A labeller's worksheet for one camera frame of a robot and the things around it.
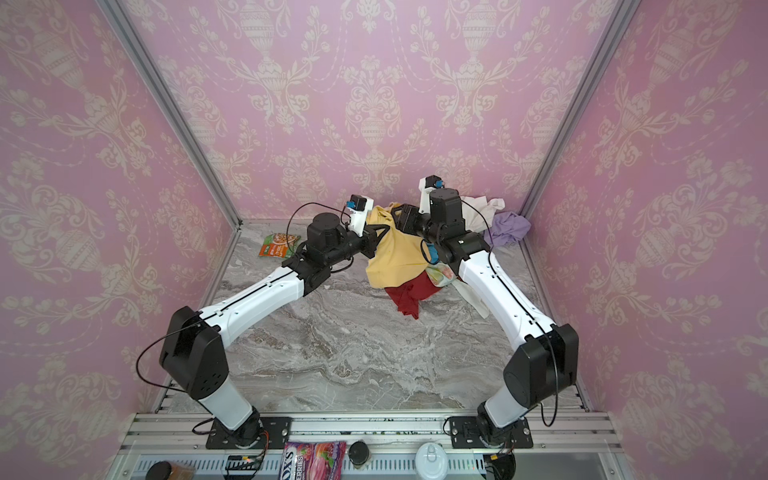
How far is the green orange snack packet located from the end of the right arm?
568mm

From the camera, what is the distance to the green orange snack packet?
1114mm

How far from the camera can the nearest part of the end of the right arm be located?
68 cm
